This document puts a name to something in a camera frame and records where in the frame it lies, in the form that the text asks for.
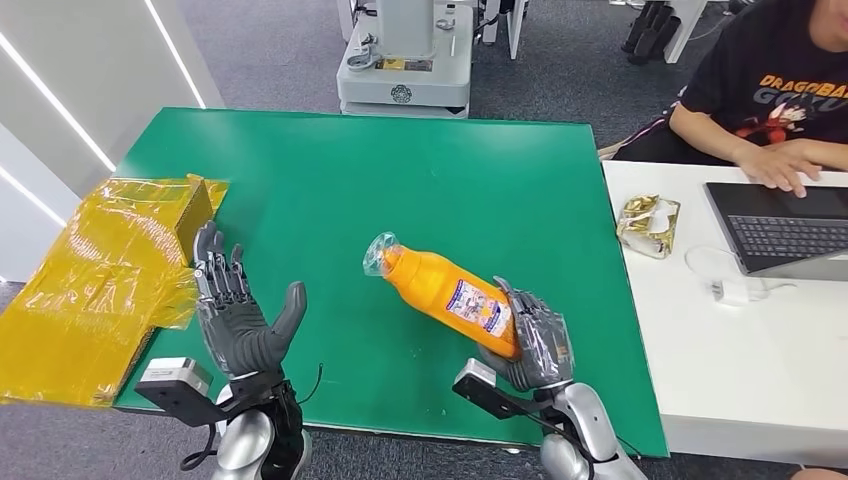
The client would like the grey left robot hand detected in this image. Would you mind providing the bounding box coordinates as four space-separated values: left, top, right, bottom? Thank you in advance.
192 220 309 380

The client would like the white charger adapter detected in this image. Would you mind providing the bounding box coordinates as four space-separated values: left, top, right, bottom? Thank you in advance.
712 278 770 307

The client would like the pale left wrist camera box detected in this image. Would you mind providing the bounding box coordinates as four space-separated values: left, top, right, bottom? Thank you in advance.
134 357 230 429

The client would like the thin white cable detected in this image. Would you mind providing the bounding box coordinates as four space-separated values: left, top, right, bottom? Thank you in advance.
684 245 796 296

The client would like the person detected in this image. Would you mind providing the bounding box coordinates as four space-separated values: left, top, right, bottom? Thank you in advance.
612 0 848 199

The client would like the yellow film wrapped cardboard box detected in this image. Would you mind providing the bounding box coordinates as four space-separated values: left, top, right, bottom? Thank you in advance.
0 173 230 409

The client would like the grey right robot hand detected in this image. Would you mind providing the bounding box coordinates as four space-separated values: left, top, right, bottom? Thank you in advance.
478 276 576 393

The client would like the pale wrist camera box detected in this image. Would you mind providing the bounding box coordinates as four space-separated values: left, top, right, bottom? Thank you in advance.
134 357 230 429
452 358 531 422

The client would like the white wall light strip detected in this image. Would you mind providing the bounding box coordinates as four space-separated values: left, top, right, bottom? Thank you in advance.
142 0 208 111
0 165 68 228
0 31 118 174

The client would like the orange bottle with clear cap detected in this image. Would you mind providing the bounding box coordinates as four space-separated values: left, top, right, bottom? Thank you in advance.
362 231 525 362

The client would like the dark grey laptop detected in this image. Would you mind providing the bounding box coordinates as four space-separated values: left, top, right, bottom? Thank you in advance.
704 182 848 282

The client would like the gold foil snack wrapper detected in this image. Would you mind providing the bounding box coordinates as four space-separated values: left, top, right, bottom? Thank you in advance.
616 194 682 260

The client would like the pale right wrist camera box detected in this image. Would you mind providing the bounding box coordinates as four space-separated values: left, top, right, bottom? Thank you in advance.
452 358 531 422

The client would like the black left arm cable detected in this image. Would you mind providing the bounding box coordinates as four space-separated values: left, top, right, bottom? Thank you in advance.
180 423 220 473

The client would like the person's right hand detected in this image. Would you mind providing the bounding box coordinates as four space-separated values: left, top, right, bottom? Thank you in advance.
733 142 823 199

